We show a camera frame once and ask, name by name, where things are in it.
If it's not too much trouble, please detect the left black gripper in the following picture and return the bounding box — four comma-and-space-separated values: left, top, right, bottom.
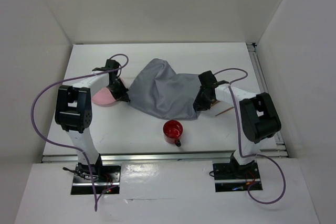
106, 77, 129, 102

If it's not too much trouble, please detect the pink plastic plate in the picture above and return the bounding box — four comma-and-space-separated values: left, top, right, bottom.
91, 86, 124, 106

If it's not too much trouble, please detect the grey cloth placemat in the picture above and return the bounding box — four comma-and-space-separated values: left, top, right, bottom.
128, 58, 201, 120

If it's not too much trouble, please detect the red mug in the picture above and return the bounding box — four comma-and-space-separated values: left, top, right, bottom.
163, 120, 183, 147

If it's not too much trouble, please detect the copper spoon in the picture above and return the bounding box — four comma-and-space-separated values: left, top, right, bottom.
211, 100, 220, 106

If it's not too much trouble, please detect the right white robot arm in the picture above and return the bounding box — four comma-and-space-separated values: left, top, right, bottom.
193, 68, 281, 178

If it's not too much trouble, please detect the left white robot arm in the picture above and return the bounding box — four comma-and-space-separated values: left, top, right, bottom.
55, 59, 130, 182

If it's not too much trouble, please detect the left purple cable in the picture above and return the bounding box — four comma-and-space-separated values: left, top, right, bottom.
30, 54, 129, 212

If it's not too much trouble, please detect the purple cable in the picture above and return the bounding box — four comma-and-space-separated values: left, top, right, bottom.
213, 68, 287, 205
30, 54, 129, 212

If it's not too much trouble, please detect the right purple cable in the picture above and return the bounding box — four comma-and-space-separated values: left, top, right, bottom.
213, 68, 287, 205

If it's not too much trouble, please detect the aluminium frame rail front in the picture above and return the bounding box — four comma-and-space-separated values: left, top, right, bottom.
41, 149, 288, 163

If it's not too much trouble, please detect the aluminium frame rail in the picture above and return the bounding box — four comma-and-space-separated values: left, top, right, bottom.
246, 41, 286, 151
41, 149, 288, 163

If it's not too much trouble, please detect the aluminium frame rail right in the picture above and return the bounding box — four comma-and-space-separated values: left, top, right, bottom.
246, 41, 286, 151

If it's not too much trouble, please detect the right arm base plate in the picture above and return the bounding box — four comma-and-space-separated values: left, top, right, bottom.
209, 162, 263, 193

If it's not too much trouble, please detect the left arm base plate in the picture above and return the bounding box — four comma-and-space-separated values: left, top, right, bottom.
62, 164, 121, 195

